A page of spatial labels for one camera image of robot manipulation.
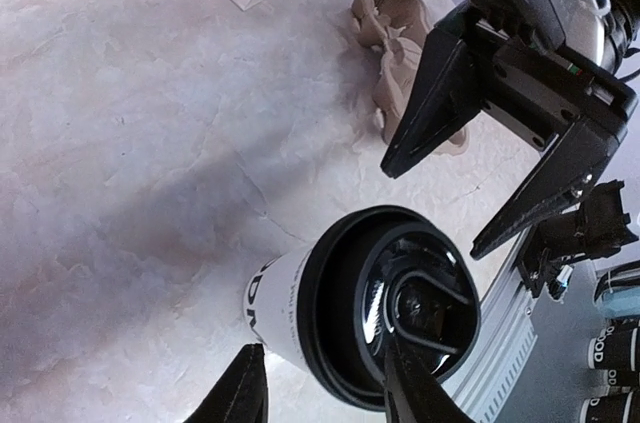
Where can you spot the aluminium front rail frame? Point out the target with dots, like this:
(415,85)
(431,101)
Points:
(530,360)

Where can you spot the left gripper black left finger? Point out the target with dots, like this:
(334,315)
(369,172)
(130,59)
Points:
(241,393)

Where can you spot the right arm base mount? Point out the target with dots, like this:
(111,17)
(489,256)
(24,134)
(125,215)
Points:
(598,228)

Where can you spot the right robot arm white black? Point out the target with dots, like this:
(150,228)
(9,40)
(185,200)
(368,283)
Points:
(548,70)

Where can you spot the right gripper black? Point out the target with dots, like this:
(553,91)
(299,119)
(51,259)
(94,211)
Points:
(547,70)

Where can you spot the brown pulp cup carrier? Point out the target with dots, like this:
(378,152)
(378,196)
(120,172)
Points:
(397,29)

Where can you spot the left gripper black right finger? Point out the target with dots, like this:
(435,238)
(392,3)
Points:
(411,392)

